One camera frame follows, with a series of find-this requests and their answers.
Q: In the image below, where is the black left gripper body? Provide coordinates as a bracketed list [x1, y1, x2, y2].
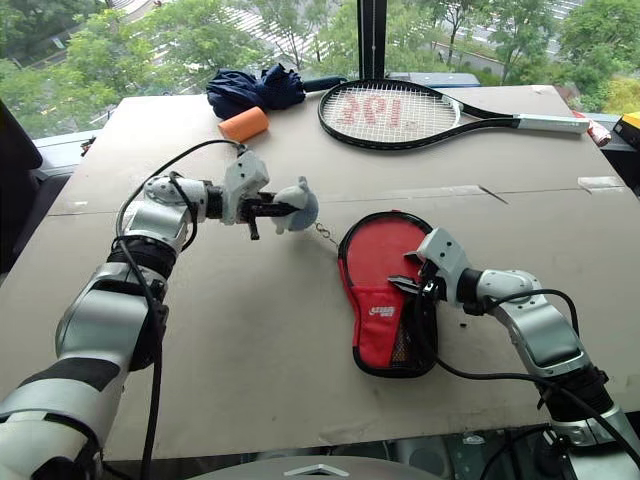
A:
[238, 192, 277, 242]

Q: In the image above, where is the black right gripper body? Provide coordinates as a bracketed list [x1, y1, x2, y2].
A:
[417, 259, 450, 304]

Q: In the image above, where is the white and grey plush charm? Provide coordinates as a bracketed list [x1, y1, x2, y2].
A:
[273, 176, 320, 234]

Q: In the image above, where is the red and black paddle case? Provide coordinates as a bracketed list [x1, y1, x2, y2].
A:
[336, 210, 442, 379]

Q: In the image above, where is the black and white tennis racket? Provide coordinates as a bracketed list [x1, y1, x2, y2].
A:
[317, 78, 592, 153]

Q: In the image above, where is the orange foam cylinder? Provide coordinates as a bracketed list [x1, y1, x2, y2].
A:
[217, 105, 272, 143]

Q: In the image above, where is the folded navy blue umbrella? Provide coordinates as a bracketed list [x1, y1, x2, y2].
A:
[205, 64, 347, 122]

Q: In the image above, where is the grey rounded robot torso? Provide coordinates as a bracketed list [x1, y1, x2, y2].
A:
[198, 453, 443, 480]

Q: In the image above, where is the red and white wrapped item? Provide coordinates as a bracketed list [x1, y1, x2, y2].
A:
[586, 118, 614, 147]

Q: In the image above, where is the black chair back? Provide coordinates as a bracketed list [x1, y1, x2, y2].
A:
[0, 98, 45, 274]

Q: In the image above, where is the yellow and black box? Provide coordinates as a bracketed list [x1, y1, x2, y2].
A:
[613, 111, 640, 139]

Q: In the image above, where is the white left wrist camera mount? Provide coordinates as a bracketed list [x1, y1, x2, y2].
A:
[221, 148, 272, 227]

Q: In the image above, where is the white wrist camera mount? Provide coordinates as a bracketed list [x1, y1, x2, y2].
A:
[403, 227, 472, 303]
[221, 148, 272, 227]

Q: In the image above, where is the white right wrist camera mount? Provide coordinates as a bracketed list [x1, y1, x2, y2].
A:
[403, 227, 472, 303]

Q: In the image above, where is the small metal keychain chain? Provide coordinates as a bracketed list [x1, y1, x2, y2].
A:
[313, 222, 341, 248]

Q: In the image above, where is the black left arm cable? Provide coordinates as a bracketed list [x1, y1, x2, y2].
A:
[113, 138, 249, 480]

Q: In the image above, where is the dark window frame post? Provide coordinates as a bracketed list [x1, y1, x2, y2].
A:
[356, 0, 387, 84]

